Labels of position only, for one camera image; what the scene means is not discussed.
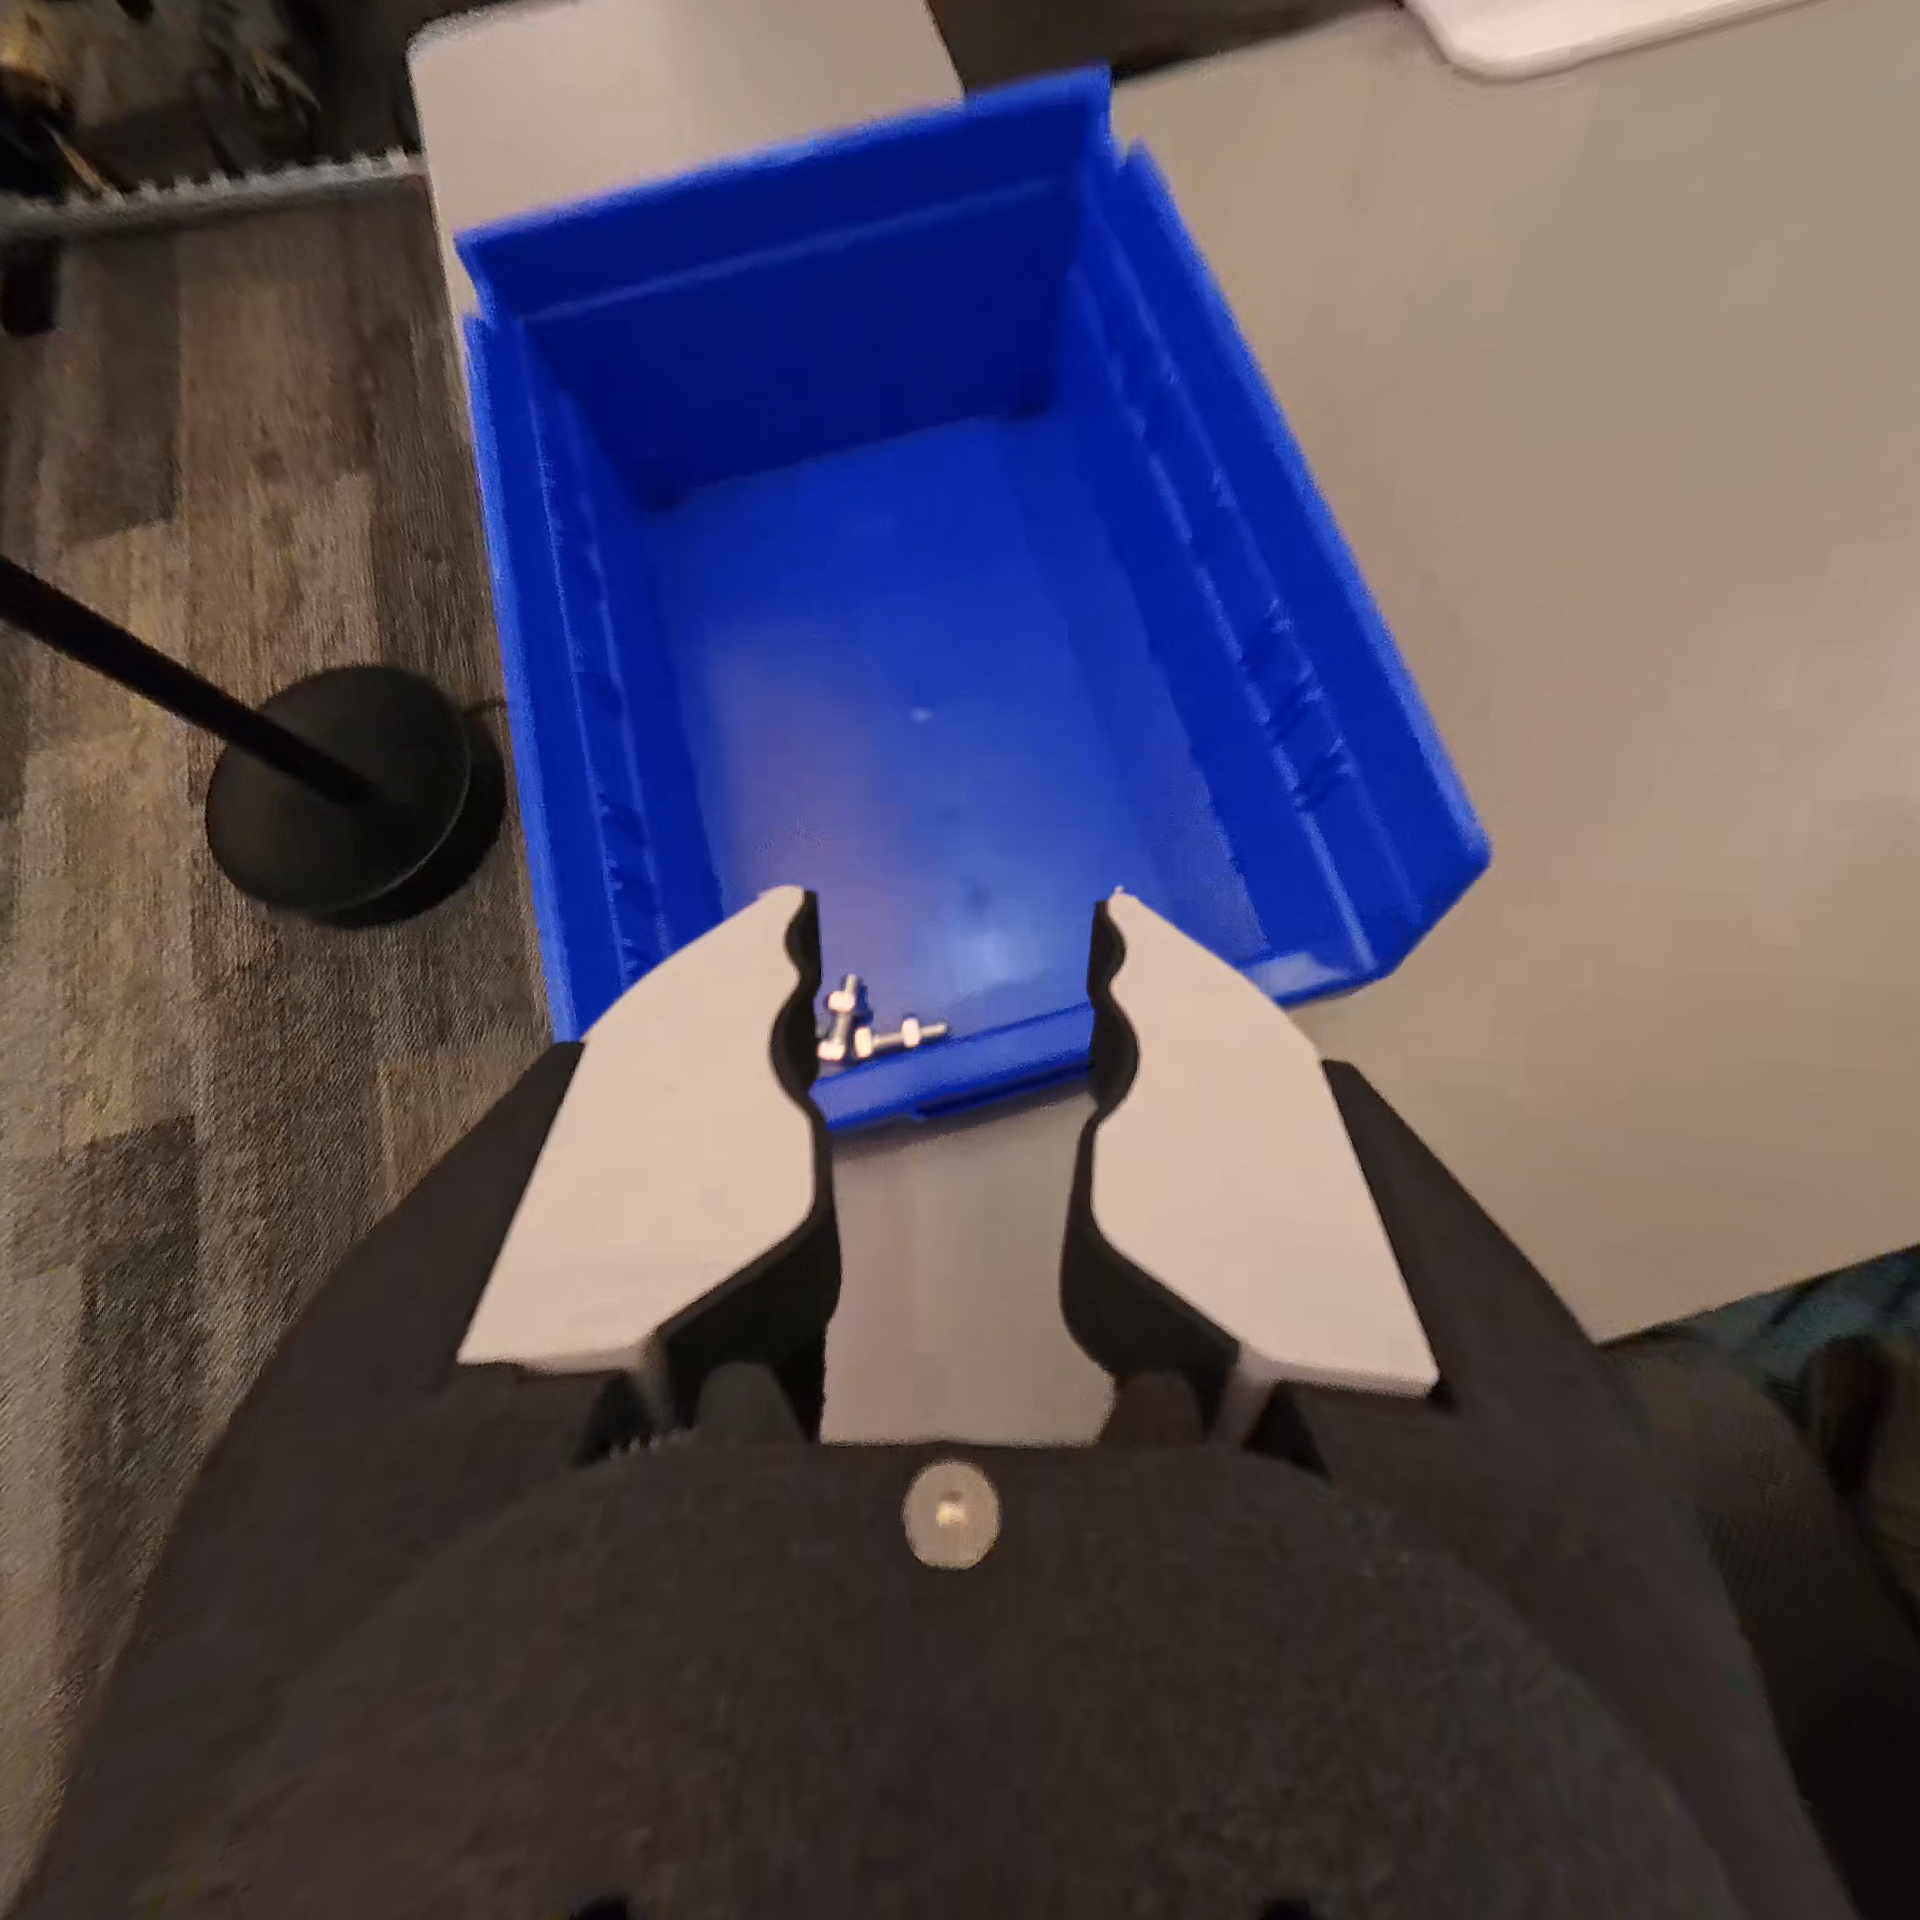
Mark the steel bolt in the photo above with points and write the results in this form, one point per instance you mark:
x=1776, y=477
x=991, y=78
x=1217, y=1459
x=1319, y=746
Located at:
x=912, y=1036
x=848, y=1020

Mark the black round base pole stand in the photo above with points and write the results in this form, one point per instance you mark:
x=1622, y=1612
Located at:
x=359, y=810

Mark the white document stand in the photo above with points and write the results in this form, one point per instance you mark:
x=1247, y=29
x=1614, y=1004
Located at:
x=1576, y=31

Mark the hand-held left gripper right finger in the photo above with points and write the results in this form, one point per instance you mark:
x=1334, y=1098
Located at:
x=1243, y=1202

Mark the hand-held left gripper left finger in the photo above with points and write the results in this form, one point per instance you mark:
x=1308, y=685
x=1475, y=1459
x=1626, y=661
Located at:
x=662, y=1202

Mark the blue plastic bin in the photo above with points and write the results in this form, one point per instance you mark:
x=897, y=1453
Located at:
x=902, y=629

